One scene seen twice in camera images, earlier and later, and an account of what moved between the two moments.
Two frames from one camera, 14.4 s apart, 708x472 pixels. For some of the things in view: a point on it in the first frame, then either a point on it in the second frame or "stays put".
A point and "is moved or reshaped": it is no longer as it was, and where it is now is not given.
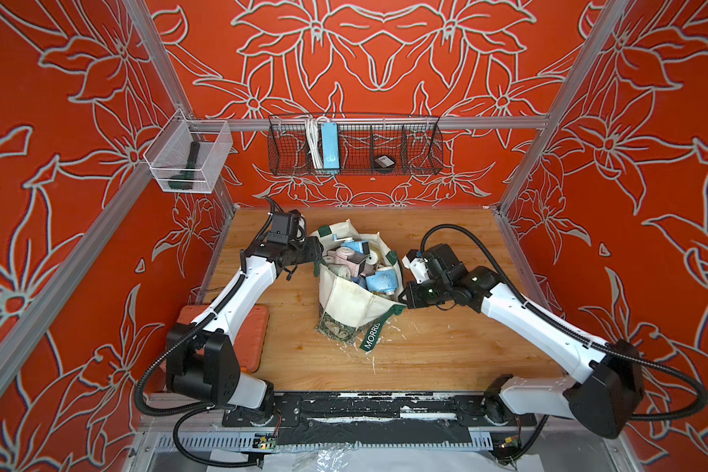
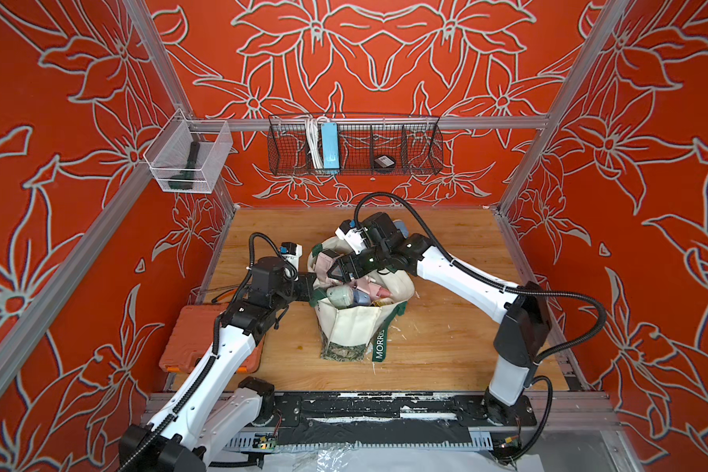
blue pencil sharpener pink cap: x=384 y=280 to x=399 y=224
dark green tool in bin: x=187 y=185 stays put
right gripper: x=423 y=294 to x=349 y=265
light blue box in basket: x=329 y=138 stays put
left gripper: x=314 y=248 to x=305 y=281
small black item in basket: x=384 y=161 stays put
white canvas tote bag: x=347 y=307 is moved or reshaped
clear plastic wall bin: x=189 y=154 stays put
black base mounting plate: x=376 y=410 stays put
